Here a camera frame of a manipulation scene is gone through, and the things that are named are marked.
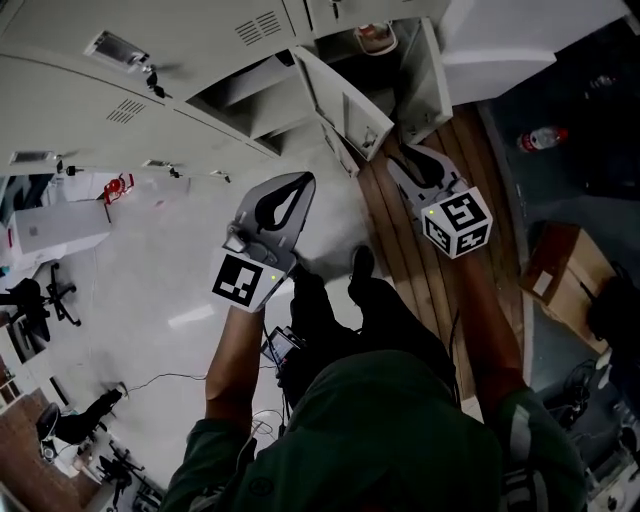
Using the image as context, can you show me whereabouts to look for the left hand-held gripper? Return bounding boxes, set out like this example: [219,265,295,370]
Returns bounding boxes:
[209,171,316,314]

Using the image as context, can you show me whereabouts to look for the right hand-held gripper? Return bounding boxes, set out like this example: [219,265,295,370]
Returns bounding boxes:
[387,144,494,261]

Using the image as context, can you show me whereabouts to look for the low grey locker door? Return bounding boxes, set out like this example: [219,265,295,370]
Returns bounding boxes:
[319,119,362,180]

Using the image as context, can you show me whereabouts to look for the narrow grey locker door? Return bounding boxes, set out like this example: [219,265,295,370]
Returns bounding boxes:
[398,16,455,147]

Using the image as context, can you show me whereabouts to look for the wide grey locker door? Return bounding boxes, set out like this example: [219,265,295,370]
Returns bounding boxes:
[291,45,397,163]

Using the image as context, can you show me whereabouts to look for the person's right forearm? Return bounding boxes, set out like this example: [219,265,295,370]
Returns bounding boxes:
[451,253,532,417]

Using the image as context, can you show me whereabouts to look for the person's left forearm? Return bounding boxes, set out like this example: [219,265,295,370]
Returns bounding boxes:
[203,298,267,432]

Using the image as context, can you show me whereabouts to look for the black locker key bunch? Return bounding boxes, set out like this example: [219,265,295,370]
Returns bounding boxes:
[144,62,169,100]

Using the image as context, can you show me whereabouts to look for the grey metal locker cabinet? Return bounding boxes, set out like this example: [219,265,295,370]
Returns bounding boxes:
[0,0,454,184]

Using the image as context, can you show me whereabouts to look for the person's black left shoe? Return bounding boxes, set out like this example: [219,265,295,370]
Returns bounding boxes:
[289,263,329,306]

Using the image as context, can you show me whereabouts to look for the person's black shoe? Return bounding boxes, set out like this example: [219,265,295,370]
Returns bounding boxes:
[289,263,329,306]
[348,244,377,301]

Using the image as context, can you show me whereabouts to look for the person's black right shoe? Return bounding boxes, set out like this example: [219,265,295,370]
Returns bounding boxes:
[348,244,377,301]

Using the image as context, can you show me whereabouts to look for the wooden plank platform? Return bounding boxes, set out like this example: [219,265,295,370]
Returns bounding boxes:
[356,103,527,402]

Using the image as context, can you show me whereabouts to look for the clear bottle with red label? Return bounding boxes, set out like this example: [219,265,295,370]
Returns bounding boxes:
[516,126,571,155]

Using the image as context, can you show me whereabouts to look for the white and red bag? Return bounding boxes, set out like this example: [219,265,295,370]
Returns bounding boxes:
[353,20,400,57]

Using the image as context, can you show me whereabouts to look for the small black screen device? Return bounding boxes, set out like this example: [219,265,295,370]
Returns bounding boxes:
[260,324,307,367]

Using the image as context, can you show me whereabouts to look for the person's black trousers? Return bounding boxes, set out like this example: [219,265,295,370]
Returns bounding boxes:
[288,267,459,406]

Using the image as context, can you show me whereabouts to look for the red fire extinguisher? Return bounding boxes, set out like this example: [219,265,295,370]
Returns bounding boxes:
[102,172,136,207]

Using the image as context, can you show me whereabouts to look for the brown cardboard box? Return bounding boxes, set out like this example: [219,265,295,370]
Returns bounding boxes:
[518,221,620,357]

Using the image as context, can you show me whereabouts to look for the white low cabinet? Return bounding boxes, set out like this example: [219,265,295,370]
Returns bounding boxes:
[8,198,112,267]

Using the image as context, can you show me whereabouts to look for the black bag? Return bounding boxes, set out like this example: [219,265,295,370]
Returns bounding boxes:
[585,260,640,354]

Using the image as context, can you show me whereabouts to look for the person's green shirt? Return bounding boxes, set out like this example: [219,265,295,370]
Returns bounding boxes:
[158,348,590,512]

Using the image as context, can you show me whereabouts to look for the black office chair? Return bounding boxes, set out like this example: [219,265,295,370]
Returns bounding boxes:
[0,261,83,343]

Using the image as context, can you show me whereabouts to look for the black tripod stand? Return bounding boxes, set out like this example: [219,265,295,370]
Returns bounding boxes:
[95,439,167,507]

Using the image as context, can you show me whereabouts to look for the thin black floor cable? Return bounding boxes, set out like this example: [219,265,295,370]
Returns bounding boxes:
[119,371,211,397]

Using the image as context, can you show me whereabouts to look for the thin white cable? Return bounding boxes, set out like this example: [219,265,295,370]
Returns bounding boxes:
[237,408,284,454]

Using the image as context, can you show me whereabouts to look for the tangle of black cables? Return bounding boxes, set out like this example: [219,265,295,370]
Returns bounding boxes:
[542,358,614,434]

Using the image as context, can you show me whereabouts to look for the grey shoulder strap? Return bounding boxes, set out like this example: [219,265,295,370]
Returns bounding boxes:
[498,399,554,512]

